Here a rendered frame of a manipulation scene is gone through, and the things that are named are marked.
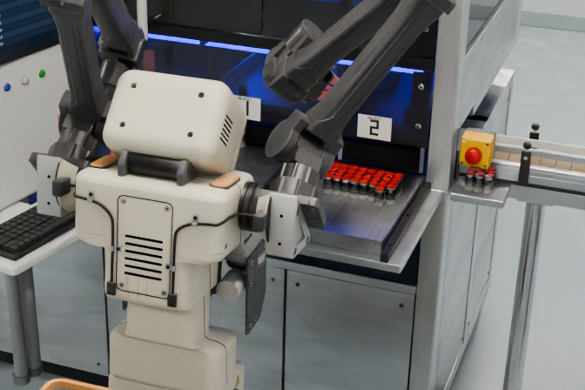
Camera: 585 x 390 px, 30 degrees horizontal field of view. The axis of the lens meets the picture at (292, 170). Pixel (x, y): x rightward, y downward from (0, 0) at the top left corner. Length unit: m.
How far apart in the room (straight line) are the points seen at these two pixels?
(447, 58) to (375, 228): 0.43
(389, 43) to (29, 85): 1.14
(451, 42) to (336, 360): 0.96
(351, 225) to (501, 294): 1.63
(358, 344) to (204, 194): 1.25
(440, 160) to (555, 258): 1.74
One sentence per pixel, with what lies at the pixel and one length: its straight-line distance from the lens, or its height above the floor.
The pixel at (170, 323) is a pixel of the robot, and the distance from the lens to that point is 1.98.
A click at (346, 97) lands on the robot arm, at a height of 1.35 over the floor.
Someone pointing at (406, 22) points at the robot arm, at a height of 1.49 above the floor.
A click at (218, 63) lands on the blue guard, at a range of 2.76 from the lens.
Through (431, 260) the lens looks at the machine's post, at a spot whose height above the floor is 0.69.
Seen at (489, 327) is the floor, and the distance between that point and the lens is 3.84.
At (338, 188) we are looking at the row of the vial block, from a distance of 2.62.
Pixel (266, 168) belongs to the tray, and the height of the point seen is 0.88.
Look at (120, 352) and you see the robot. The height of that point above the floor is 0.87.
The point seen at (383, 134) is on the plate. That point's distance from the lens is 2.67.
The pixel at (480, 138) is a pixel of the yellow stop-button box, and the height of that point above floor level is 1.03.
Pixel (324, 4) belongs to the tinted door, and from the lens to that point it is 2.62.
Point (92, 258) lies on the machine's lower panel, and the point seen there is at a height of 0.49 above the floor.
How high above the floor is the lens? 2.01
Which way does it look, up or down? 24 degrees down
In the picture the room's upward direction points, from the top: 2 degrees clockwise
